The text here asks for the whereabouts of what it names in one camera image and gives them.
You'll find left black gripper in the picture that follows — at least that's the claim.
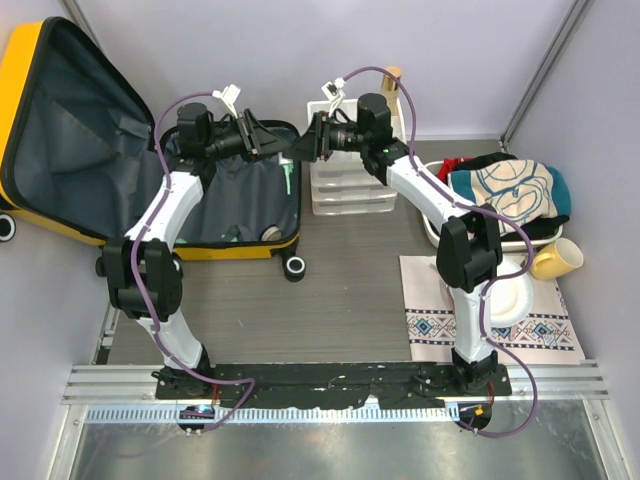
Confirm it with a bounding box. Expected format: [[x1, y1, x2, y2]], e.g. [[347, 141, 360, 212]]
[[206, 110, 291, 164]]

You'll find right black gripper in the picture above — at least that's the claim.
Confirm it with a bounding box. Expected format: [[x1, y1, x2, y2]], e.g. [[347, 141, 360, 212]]
[[281, 113, 368, 165]]

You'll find gold capped lotion bottle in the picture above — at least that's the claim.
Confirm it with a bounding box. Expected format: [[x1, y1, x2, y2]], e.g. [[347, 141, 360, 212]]
[[380, 66, 403, 117]]

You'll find red garment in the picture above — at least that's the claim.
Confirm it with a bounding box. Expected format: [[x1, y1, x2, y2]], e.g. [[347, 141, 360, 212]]
[[437, 157, 471, 183]]

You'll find yellow Pikachu suitcase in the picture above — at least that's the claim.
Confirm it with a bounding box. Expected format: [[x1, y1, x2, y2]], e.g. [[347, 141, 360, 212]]
[[1, 17, 306, 281]]

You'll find blue white knitted towel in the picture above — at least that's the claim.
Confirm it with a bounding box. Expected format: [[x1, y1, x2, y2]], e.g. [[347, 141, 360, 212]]
[[447, 158, 572, 236]]

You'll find black garment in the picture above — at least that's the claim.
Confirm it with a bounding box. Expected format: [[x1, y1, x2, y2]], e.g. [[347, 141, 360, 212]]
[[449, 153, 571, 241]]

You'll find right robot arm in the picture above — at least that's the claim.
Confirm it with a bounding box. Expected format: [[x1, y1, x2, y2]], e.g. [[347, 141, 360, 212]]
[[282, 93, 503, 395]]

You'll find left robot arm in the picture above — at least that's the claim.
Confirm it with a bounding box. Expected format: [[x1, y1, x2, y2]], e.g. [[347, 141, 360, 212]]
[[96, 102, 299, 399]]

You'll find white drawer organizer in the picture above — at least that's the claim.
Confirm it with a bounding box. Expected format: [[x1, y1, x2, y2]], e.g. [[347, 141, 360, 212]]
[[307, 99, 407, 216]]

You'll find white plastic basin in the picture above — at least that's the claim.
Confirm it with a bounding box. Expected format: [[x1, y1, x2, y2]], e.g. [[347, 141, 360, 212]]
[[422, 160, 564, 253]]

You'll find white round plate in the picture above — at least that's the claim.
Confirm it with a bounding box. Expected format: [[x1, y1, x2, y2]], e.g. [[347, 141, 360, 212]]
[[489, 273, 534, 328]]

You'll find yellow mug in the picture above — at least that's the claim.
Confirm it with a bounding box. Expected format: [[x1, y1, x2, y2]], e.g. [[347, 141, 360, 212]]
[[530, 238, 584, 280]]

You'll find patterned placemat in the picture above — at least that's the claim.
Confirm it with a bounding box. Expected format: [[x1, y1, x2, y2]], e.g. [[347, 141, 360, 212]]
[[399, 256, 586, 365]]

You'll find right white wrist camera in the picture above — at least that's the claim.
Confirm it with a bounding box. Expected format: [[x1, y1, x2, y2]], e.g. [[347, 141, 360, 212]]
[[321, 77, 346, 116]]

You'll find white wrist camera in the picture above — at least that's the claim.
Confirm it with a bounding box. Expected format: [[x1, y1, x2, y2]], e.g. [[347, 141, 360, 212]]
[[211, 84, 241, 119], [321, 77, 346, 116]]

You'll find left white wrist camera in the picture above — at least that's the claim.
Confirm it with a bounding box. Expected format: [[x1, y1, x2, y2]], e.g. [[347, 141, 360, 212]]
[[211, 84, 241, 119]]

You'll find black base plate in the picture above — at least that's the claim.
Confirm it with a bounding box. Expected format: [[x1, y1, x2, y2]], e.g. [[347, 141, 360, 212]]
[[151, 362, 512, 410]]

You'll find grey cable duct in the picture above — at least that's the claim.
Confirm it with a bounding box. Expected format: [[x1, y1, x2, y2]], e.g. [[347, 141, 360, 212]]
[[85, 404, 459, 427]]

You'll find aluminium frame rail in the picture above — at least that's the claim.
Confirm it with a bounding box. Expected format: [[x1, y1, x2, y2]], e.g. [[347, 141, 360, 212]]
[[63, 362, 609, 410]]

